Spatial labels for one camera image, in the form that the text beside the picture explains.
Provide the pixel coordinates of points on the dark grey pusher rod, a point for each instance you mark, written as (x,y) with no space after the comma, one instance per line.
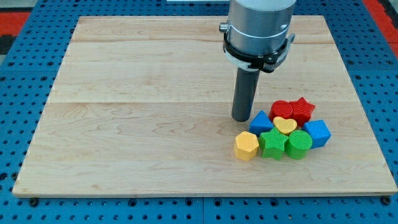
(244,92)

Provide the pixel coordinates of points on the blue cube block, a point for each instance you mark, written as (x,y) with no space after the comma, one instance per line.
(318,131)

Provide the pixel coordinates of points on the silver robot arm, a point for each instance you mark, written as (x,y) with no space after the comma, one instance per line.
(257,27)

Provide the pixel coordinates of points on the blue triangle block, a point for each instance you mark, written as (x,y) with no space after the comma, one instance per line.
(260,124)

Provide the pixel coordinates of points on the yellow heart block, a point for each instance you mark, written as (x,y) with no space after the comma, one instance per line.
(285,126)

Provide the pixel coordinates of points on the green star block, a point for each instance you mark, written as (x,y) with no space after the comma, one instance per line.
(272,144)

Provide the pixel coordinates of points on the yellow hexagon block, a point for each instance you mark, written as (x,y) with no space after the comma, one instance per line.
(246,146)

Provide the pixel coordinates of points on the green cylinder block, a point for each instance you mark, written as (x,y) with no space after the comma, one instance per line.
(298,144)

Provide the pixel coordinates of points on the red star block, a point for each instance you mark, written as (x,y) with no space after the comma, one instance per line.
(302,110)

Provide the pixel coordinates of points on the light wooden board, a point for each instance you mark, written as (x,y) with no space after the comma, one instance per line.
(141,107)

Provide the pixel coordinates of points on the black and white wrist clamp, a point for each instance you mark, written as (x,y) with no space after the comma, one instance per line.
(251,63)

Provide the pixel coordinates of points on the red cylinder block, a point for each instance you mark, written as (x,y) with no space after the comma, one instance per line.
(281,109)

